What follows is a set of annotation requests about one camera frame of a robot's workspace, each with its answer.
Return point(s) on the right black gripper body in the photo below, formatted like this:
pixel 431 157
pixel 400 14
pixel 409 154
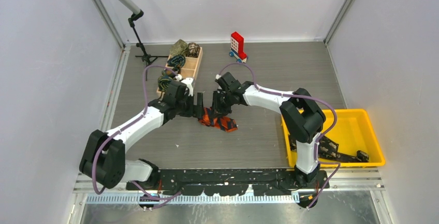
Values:
pixel 229 93

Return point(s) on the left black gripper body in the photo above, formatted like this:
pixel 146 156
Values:
pixel 185 106

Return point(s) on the orange navy striped tie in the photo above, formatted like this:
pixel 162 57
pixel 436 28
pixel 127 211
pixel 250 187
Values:
pixel 223 123

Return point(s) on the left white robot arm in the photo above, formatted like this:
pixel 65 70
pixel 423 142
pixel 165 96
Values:
pixel 104 158

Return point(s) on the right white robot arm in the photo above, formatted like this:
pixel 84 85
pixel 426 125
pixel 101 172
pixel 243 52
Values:
pixel 302 116

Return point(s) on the navy yellow rolled tie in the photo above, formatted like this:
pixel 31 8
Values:
pixel 163 82

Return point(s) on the dark green rolled tie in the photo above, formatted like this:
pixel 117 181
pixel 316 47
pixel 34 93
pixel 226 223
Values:
pixel 172 72

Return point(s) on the wooden compartment tray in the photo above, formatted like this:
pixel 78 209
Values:
pixel 191 67

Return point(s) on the teal navy rolled tie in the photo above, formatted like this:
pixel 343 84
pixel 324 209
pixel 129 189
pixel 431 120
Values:
pixel 177 61

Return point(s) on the red toy block car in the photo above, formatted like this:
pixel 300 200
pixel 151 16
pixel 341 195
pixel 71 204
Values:
pixel 237 48

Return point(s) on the black microphone stand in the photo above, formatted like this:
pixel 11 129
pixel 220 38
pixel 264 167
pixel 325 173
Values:
pixel 147 58

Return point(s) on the olive green rolled tie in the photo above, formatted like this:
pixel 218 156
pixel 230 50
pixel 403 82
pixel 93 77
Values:
pixel 179 48

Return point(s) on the brown floral rolled tie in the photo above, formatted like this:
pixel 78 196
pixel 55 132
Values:
pixel 193 50

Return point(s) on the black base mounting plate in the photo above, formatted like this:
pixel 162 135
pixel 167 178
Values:
pixel 229 182

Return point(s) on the yellow plastic bin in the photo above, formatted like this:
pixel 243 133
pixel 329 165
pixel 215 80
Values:
pixel 353 131

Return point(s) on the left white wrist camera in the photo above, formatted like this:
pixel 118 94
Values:
pixel 188 82

